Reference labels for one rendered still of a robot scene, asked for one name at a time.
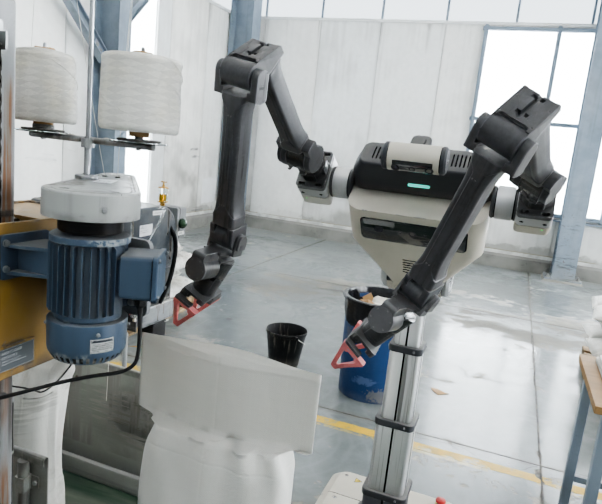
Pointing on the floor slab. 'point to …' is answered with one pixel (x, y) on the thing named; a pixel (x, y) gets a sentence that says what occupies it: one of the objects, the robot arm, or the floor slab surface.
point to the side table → (592, 387)
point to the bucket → (285, 342)
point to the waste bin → (366, 389)
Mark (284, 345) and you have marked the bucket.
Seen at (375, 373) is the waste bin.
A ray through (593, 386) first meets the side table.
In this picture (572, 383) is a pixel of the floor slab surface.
